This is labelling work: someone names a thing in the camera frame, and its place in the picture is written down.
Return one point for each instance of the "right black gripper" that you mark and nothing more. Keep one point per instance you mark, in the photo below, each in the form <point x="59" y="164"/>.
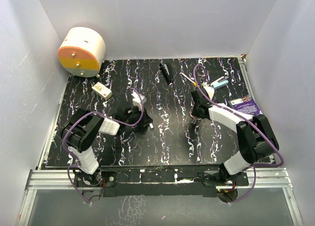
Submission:
<point x="195" y="112"/>

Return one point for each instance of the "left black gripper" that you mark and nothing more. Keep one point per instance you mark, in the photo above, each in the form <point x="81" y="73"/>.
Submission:
<point x="145" y="120"/>

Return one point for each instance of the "metal keyring with clips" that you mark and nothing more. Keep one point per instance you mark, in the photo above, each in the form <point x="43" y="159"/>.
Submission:
<point x="195" y="120"/>

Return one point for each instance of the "black car key fob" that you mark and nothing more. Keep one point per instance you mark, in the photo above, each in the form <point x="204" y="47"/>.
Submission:
<point x="151" y="126"/>

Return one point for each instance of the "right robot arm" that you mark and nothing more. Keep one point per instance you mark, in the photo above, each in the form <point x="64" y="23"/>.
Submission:
<point x="256" y="139"/>

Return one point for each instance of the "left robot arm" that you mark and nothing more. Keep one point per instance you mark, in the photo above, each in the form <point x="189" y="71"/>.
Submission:
<point x="80" y="131"/>

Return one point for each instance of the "white pen yellow tip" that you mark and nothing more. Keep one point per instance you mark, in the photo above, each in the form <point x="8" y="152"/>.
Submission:
<point x="189" y="79"/>

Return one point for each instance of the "light blue mini stapler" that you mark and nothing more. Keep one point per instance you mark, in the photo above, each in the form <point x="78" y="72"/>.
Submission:
<point x="220" y="82"/>

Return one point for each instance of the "small cream card box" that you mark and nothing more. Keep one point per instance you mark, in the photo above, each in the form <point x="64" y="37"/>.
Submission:
<point x="102" y="90"/>

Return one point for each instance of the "purple booklet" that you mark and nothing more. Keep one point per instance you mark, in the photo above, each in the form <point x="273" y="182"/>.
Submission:
<point x="245" y="104"/>

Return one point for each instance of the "black stapler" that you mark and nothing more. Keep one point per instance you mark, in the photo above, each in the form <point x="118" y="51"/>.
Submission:
<point x="167" y="72"/>

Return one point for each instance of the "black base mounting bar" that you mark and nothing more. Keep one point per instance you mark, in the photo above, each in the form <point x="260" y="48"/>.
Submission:
<point x="156" y="180"/>

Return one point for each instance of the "white cylindrical drawer box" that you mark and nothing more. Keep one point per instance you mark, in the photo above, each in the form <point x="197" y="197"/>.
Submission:
<point x="82" y="52"/>

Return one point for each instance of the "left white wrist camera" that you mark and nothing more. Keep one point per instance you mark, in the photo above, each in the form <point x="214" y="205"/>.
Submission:
<point x="138" y="100"/>

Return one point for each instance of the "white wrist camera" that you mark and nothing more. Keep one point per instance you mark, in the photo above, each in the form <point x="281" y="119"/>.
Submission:
<point x="138" y="100"/>
<point x="208" y="90"/>

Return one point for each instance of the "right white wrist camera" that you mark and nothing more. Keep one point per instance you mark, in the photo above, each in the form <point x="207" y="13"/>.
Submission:
<point x="208" y="90"/>

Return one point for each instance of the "aluminium frame rail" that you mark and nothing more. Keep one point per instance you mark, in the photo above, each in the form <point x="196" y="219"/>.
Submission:
<point x="41" y="180"/>

